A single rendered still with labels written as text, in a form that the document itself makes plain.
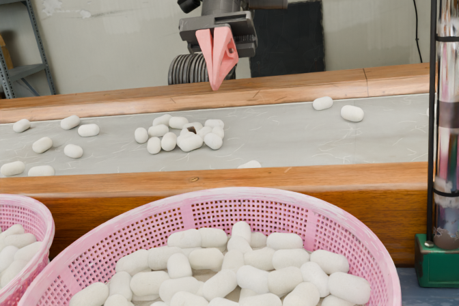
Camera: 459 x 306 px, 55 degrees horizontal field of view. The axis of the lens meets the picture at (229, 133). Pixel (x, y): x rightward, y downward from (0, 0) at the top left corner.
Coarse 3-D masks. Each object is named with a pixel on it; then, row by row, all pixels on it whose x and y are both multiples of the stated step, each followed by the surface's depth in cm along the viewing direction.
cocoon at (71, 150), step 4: (68, 144) 67; (72, 144) 67; (64, 148) 67; (68, 148) 66; (72, 148) 65; (76, 148) 65; (80, 148) 66; (64, 152) 67; (68, 152) 66; (72, 152) 65; (76, 152) 65; (80, 152) 66; (72, 156) 66; (76, 156) 66; (80, 156) 66
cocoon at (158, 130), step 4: (152, 128) 69; (156, 128) 69; (160, 128) 69; (164, 128) 69; (168, 128) 70; (148, 132) 70; (152, 132) 69; (156, 132) 69; (160, 132) 69; (164, 132) 70; (152, 136) 70; (156, 136) 70; (160, 136) 70
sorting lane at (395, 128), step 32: (384, 96) 73; (416, 96) 71; (0, 128) 88; (32, 128) 85; (128, 128) 76; (224, 128) 70; (256, 128) 68; (288, 128) 66; (320, 128) 64; (352, 128) 62; (384, 128) 61; (416, 128) 59; (0, 160) 70; (32, 160) 68; (64, 160) 66; (96, 160) 65; (128, 160) 63; (160, 160) 61; (192, 160) 60; (224, 160) 58; (256, 160) 57; (288, 160) 55; (320, 160) 54; (352, 160) 53; (384, 160) 52; (416, 160) 51
